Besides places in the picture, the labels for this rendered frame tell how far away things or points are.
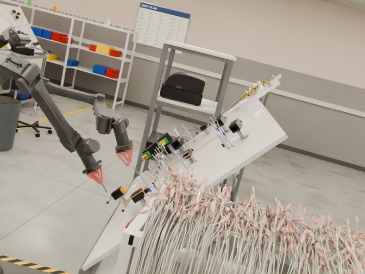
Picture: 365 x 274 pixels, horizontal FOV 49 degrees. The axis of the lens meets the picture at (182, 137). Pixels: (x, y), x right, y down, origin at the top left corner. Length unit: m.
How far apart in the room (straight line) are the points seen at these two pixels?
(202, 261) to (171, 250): 0.07
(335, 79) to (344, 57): 0.50
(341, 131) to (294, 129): 1.03
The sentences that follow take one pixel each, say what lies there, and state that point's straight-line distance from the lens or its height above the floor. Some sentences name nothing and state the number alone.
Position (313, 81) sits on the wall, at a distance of 9.38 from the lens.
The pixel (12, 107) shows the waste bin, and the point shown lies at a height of 0.58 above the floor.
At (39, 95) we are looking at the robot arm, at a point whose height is 1.54.
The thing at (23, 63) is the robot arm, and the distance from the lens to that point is 1.71.
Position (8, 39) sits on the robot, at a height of 1.69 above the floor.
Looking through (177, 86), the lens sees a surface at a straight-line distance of 2.83.
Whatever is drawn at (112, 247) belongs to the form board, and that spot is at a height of 1.00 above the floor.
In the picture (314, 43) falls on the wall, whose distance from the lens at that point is 9.38.
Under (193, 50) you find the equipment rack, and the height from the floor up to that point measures 1.83.
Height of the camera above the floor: 1.91
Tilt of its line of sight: 14 degrees down
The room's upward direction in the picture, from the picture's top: 14 degrees clockwise
